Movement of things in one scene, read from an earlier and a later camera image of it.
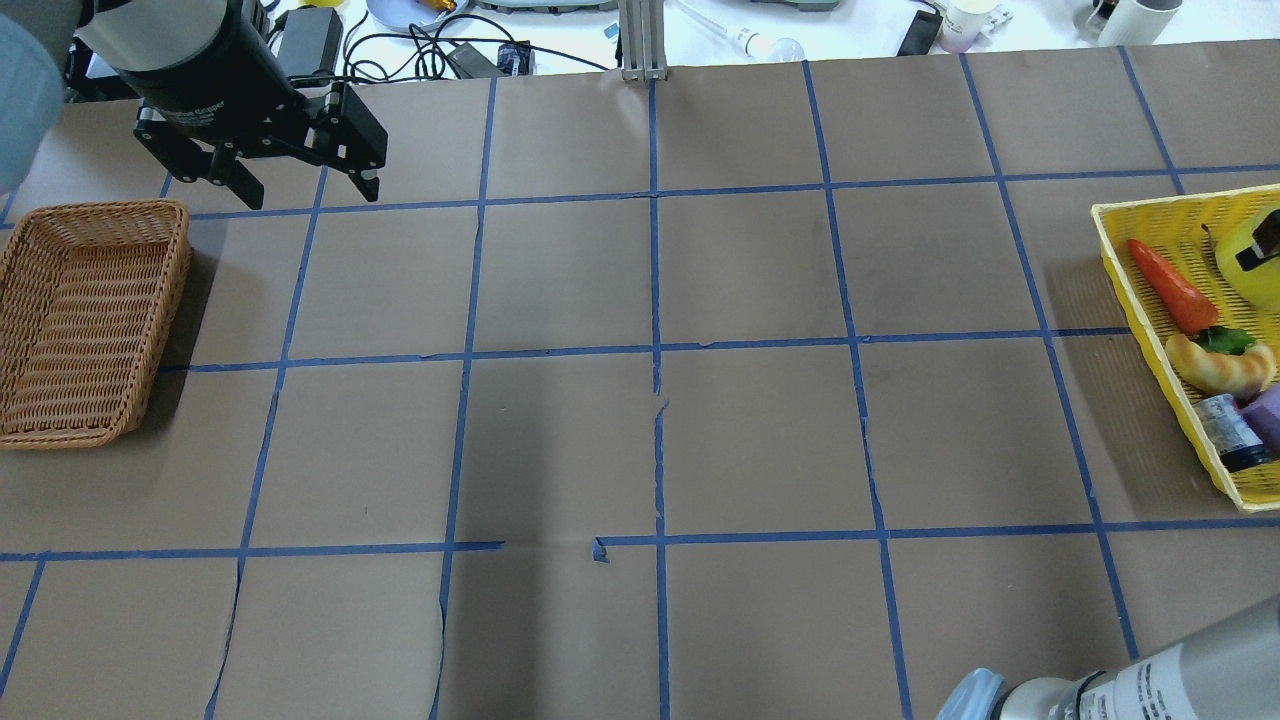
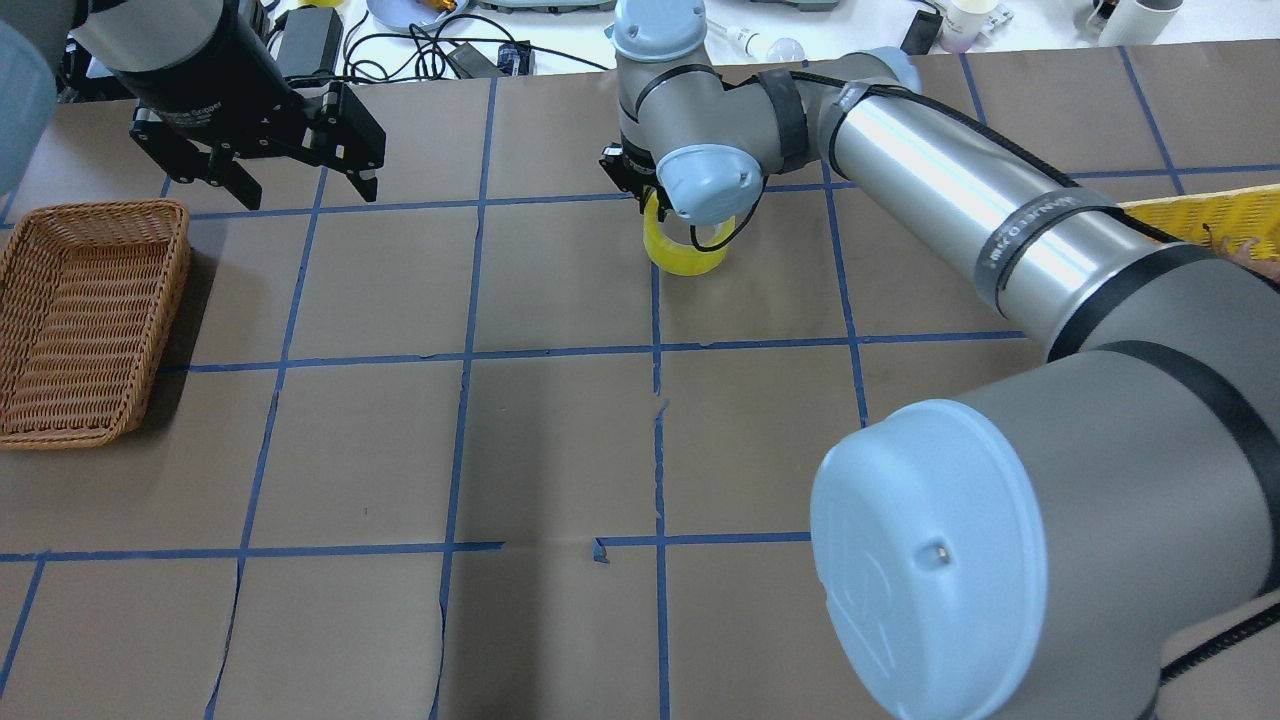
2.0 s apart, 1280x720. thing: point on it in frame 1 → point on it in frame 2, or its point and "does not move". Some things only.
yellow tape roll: (1258, 287) → (677, 258)
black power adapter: (312, 41) does not move
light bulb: (753, 44) does not move
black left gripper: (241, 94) does not move
